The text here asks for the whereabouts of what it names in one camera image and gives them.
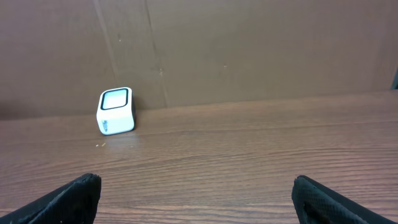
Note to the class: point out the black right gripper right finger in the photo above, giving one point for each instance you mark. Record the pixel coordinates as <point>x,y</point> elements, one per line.
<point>316,204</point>

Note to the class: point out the white barcode scanner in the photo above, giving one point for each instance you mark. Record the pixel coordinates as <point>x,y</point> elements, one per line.
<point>116,111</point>

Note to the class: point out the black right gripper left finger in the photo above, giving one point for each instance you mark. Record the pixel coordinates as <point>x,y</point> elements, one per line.
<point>74,202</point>

